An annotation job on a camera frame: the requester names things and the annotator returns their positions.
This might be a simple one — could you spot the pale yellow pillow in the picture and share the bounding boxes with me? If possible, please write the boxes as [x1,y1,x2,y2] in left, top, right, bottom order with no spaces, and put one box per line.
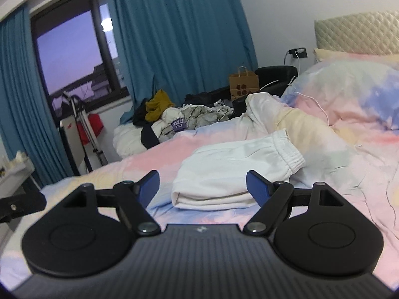
[312,48,353,64]

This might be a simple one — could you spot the blue curtain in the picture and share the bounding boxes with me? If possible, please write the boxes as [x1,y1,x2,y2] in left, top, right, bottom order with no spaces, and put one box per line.
[102,0,259,122]
[0,4,74,187]

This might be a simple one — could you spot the dark framed window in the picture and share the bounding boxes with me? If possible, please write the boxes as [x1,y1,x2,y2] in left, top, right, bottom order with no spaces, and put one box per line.
[30,0,130,113]

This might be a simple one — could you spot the white crumpled blanket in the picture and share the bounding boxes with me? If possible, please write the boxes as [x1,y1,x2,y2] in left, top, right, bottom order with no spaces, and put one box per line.
[113,123,150,159]

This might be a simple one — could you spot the beige quilted headboard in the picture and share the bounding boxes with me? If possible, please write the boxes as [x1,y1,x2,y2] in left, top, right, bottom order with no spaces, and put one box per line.
[314,10,399,55]

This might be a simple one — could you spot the white folded board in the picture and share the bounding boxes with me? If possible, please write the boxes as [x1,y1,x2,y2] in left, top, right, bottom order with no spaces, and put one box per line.
[59,117,91,175]

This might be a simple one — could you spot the navy garment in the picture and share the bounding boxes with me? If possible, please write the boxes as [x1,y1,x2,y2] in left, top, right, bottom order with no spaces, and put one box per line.
[140,128,161,149]

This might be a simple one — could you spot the white sweatpants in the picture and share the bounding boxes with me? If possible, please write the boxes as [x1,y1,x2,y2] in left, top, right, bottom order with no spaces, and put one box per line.
[171,130,306,210]

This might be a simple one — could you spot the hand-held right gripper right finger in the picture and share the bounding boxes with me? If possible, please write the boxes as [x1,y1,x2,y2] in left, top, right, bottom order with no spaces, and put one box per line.
[243,170,345,235]

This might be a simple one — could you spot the white charging cable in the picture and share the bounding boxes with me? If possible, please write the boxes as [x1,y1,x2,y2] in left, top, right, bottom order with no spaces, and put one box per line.
[260,51,331,125]

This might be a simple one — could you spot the mustard yellow garment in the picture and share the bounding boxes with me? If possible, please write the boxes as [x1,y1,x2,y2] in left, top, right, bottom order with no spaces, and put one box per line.
[145,89,175,123]

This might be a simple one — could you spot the white hoodie with purple print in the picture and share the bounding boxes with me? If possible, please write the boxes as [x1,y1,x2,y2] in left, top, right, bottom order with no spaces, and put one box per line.
[151,107,188,144]

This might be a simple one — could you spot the white dressing table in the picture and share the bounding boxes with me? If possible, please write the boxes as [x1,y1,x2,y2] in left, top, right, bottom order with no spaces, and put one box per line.
[0,160,42,200]

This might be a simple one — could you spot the pastel tie-dye pillow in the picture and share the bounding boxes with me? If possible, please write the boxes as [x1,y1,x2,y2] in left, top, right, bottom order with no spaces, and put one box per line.
[281,53,399,131]

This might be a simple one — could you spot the grey patterned garment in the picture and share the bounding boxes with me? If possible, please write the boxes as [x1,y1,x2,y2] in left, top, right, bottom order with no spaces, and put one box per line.
[179,100,234,130]

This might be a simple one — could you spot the red cloth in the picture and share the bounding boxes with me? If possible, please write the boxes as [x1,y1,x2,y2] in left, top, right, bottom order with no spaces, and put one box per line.
[76,114,104,145]

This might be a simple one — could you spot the small black box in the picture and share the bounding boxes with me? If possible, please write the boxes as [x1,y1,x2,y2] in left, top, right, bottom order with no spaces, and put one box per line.
[232,98,248,119]

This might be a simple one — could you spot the pastel tie-dye bedding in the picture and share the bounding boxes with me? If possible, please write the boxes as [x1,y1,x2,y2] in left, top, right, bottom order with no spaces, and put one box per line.
[0,93,399,290]

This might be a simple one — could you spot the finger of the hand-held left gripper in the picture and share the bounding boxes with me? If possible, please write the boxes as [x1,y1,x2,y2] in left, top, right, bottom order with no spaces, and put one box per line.
[0,190,47,224]

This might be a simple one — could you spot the black garment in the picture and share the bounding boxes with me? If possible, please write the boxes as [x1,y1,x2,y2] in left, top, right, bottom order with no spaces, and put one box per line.
[132,98,153,127]

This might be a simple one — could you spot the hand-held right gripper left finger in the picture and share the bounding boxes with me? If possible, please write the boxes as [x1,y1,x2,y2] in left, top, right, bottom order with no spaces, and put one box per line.
[62,170,161,236]

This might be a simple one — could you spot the brown paper bag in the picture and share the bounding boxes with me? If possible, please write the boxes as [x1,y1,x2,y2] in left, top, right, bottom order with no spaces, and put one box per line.
[229,66,260,101]

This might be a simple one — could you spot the dark cloth pile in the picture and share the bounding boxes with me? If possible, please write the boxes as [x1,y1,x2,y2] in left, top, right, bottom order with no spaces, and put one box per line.
[184,87,233,106]

